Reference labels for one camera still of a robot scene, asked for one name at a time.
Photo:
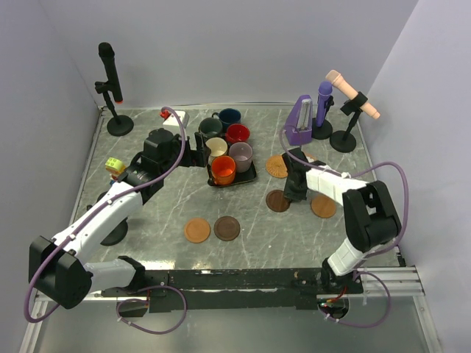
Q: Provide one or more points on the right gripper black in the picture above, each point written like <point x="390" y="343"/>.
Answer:
<point x="290" y="194"/>

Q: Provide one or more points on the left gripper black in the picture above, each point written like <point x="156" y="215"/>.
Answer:
<point x="196" y="157"/>

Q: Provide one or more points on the dark wood coaster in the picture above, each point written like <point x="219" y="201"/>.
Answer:
<point x="277" y="202"/>
<point x="227" y="228"/>

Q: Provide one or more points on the woven rattan coaster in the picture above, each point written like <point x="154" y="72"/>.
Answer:
<point x="310" y="159"/>
<point x="276" y="167"/>

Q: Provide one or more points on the light wood coaster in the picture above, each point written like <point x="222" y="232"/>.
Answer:
<point x="197" y="230"/>
<point x="323" y="207"/>

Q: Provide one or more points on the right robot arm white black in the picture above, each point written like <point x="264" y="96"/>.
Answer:
<point x="370" y="216"/>

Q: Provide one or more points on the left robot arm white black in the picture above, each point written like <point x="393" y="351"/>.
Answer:
<point x="60" y="268"/>

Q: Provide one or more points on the cream mug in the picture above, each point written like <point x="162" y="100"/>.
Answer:
<point x="218" y="147"/>

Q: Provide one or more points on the dark green mug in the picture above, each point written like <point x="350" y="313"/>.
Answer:
<point x="210" y="128"/>

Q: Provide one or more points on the orange mug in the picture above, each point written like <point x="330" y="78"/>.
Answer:
<point x="223" y="170"/>

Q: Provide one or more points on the red mug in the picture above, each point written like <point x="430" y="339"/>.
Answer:
<point x="237" y="133"/>

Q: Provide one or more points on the lilac mug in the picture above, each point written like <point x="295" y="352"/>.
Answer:
<point x="242" y="154"/>

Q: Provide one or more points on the blue mug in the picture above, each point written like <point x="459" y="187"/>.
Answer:
<point x="228" y="117"/>

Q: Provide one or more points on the black serving tray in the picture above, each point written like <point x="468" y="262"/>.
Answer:
<point x="240" y="178"/>

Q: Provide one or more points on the purple metronome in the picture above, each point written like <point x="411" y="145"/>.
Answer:
<point x="298" y="125"/>

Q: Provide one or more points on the purple microphone black stand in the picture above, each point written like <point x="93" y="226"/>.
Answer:
<point x="324" y="131"/>

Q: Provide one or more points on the colourful toy block figure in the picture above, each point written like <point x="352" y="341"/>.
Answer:
<point x="114" y="167"/>

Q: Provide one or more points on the left black microphone stand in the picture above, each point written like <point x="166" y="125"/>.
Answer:
<point x="118" y="125"/>

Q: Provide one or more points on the black round stand base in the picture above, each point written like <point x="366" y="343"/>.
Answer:
<point x="117" y="235"/>

